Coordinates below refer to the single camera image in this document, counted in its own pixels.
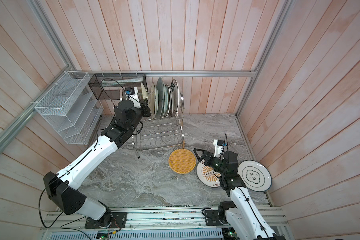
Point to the large orange sunburst plate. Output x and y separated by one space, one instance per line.
208 176

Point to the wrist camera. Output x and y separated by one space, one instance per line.
131 93
219 147

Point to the orange woven pattern plate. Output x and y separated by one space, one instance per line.
182 161

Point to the black wire mesh basket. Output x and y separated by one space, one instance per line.
112 87

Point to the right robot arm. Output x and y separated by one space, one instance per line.
240 211

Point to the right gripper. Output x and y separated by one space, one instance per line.
205 153

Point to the white wire mesh shelf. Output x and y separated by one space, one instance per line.
70 111

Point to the stainless steel dish rack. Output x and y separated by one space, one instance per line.
159 133

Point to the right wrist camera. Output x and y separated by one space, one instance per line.
219 147

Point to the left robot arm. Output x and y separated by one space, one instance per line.
62 187

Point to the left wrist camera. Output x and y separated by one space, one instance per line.
131 93

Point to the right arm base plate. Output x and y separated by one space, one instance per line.
214 217

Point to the white plate black cloud motif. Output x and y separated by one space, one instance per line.
255 176

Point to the light green flower plate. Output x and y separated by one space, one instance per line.
166 101

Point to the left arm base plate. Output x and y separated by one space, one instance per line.
116 220

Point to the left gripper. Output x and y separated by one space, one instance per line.
144 106

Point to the aluminium frame rail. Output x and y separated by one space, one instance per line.
178 73

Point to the white plate green lettered rim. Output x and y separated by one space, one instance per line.
176 96

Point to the large teal plate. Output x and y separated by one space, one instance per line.
160 96

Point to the cream floral plate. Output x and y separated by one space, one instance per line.
152 101

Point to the small orange sunburst plate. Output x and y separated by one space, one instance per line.
170 102

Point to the yellow woven pattern plate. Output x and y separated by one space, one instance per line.
144 91

